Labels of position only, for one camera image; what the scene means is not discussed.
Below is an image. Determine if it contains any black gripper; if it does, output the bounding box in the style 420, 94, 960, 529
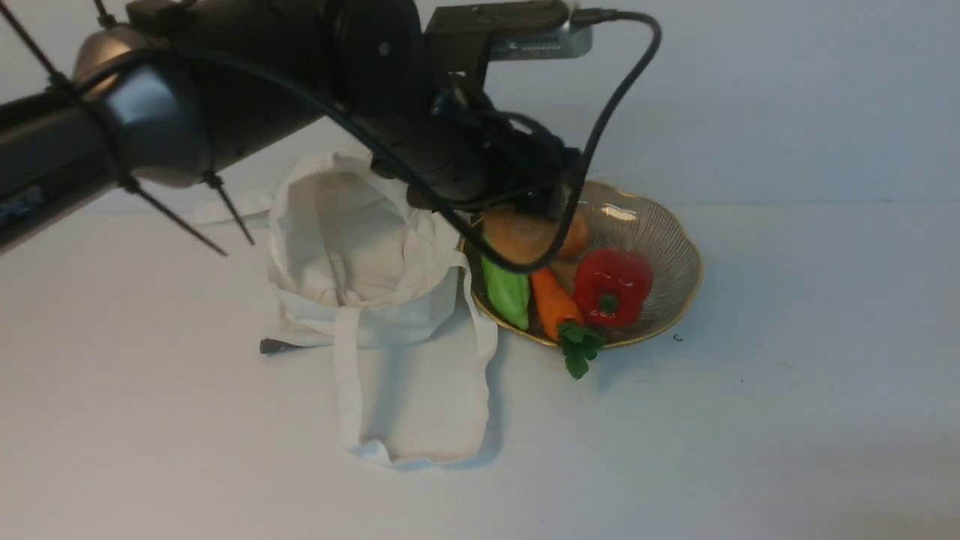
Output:
367, 75, 581, 218

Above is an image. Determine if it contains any brown potato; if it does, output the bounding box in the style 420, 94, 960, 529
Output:
482, 209, 591, 264

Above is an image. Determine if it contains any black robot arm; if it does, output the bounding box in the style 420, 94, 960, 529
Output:
2, 1, 581, 250

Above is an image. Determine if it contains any white cloth tote bag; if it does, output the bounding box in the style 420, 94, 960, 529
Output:
238, 147, 500, 468

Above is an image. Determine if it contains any green pea pod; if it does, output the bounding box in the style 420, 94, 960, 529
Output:
481, 257, 531, 331

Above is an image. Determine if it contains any gold rimmed glass bowl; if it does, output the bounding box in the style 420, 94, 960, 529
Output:
459, 180, 704, 350

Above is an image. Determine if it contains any orange carrot with greens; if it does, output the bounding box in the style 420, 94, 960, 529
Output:
529, 268, 606, 380

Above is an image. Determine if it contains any red bell pepper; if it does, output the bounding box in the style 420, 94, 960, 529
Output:
573, 248, 654, 328

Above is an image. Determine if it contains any black camera cable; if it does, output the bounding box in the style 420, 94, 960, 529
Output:
75, 9, 662, 275

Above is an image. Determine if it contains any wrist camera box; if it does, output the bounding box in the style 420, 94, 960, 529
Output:
423, 1, 593, 78

